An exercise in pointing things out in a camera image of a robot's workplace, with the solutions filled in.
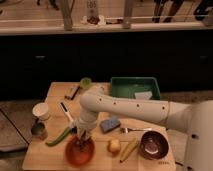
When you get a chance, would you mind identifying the white handled knife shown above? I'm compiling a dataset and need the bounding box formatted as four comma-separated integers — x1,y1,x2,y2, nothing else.
60,102,75,129

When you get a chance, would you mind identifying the white cloth in bin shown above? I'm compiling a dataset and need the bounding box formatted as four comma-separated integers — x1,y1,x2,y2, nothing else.
135,91,152,100

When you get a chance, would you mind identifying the metal tin can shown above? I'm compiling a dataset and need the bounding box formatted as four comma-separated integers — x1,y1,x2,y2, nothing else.
31,122,48,140

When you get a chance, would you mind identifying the white cup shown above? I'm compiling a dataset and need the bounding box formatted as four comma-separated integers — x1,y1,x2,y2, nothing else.
32,102,50,120

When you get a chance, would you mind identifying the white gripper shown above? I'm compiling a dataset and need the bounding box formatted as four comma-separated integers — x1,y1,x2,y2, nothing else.
76,112,98,141

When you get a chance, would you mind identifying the dark grapes bunch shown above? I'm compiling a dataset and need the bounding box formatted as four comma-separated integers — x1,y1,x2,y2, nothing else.
75,136,88,151

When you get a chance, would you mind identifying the blue sponge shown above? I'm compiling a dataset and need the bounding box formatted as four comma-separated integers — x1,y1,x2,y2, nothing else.
100,116,120,133

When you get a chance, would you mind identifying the dark brown utensil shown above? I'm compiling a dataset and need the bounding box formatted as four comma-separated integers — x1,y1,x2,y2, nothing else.
64,86,80,100

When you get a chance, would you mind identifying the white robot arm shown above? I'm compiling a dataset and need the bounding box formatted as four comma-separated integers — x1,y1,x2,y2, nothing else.
76,90,213,171

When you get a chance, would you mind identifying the green plastic bin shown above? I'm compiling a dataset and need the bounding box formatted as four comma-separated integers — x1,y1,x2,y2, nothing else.
111,77,161,100

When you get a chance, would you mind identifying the purple bowl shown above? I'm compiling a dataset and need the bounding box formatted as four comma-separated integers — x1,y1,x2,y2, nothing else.
139,131,169,160

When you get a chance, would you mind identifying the metal fork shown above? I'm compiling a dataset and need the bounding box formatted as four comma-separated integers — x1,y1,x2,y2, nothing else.
120,127,152,134

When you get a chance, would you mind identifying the yellow banana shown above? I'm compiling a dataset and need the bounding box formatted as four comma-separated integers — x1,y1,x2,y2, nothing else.
120,138,138,162

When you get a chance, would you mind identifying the wooden table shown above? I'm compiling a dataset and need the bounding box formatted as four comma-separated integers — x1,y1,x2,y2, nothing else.
22,82,176,171

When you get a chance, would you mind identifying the green cucumber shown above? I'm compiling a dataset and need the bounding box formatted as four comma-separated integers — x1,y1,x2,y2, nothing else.
45,127,71,147

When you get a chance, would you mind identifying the green cup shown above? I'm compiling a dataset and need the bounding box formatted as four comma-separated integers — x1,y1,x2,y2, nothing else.
80,77,92,90

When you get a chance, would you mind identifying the red bowl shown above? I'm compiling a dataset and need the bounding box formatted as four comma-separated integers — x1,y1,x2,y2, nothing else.
65,136,95,167

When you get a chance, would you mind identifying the yellow apple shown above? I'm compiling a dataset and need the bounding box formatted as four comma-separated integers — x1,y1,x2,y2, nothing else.
108,139,121,153

